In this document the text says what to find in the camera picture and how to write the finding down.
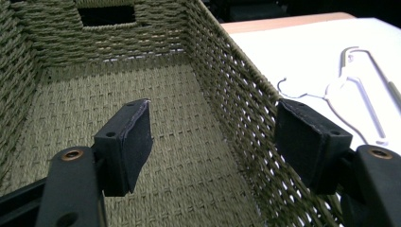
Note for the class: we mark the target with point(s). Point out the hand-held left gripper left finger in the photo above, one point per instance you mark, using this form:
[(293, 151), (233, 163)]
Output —
[(126, 151)]

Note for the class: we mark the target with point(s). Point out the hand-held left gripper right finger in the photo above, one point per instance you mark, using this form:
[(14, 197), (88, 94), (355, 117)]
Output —
[(307, 145)]

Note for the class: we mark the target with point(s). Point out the green woven basket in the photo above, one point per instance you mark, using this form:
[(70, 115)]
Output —
[(176, 104)]

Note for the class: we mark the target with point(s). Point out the white clothes hanger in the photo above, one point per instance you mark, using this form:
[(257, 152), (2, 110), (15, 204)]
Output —
[(356, 94)]

